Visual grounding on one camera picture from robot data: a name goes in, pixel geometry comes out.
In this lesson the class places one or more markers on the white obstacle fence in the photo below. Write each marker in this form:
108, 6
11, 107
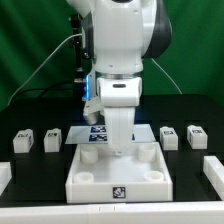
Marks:
195, 202

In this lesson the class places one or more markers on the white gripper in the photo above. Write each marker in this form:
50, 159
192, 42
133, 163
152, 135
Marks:
119, 98

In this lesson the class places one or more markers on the black camera stand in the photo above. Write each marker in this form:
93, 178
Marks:
82, 43

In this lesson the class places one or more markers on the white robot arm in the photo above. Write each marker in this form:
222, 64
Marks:
118, 35

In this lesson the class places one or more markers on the white square tabletop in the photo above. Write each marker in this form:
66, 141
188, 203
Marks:
97, 175

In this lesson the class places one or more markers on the white marker sheet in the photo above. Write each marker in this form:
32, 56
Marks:
97, 134

